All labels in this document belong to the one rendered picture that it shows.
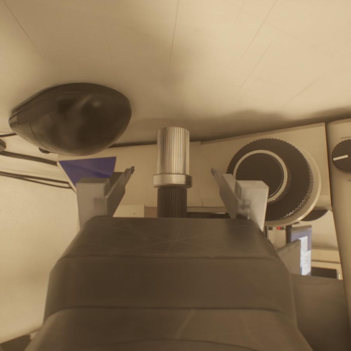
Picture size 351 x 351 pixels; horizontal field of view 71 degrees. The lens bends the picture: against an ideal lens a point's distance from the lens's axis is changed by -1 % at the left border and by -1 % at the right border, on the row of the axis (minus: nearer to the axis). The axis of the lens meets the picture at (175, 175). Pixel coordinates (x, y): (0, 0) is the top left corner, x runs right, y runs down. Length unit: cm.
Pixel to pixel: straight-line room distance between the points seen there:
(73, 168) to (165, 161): 16
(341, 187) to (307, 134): 5
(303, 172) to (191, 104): 9
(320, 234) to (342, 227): 271
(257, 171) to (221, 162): 7
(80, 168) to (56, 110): 16
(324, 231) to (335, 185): 271
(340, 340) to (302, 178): 13
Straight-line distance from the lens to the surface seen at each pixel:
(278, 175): 18
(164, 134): 20
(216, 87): 17
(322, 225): 293
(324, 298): 36
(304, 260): 181
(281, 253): 76
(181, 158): 20
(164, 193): 19
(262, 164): 19
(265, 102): 20
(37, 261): 76
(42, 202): 75
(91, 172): 32
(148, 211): 30
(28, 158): 42
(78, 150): 19
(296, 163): 20
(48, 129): 19
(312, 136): 23
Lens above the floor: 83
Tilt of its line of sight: 8 degrees down
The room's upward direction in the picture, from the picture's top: 179 degrees counter-clockwise
